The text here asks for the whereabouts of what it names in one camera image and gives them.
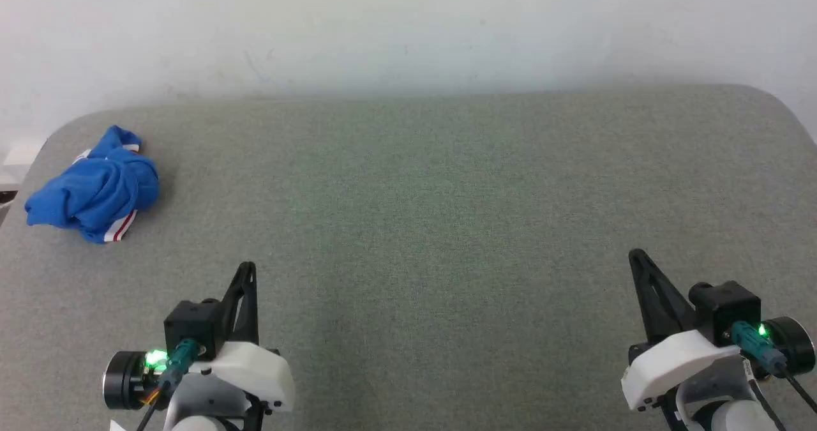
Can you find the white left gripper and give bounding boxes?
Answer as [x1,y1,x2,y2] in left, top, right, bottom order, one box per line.
[190,261,296,414]

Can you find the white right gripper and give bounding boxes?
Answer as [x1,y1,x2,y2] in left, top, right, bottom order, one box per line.
[622,248,742,412]

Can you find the blue white basketball jersey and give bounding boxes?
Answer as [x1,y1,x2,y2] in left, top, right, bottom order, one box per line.
[24,125,160,245]

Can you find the black cylindrical right gripper motor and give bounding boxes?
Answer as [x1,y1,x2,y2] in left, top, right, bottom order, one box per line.
[763,316,816,376]

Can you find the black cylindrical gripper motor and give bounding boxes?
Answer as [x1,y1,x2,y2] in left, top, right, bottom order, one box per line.
[763,316,816,376]
[103,351,157,411]

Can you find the black cylindrical left gripper motor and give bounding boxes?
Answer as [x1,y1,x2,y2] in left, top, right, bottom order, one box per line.
[103,351,157,411]

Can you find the grey fabric sofa cushion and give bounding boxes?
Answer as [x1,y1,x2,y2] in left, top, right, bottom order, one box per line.
[0,85,817,431]

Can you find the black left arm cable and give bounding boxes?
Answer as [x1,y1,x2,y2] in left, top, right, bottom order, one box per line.
[136,338,202,431]

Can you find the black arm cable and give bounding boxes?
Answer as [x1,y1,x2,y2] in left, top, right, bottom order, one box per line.
[136,338,202,431]
[731,321,817,431]

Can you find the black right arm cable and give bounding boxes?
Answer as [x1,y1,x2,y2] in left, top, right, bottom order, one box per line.
[731,321,817,431]

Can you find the white box by wall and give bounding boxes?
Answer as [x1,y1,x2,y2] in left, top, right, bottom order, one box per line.
[0,139,49,186]

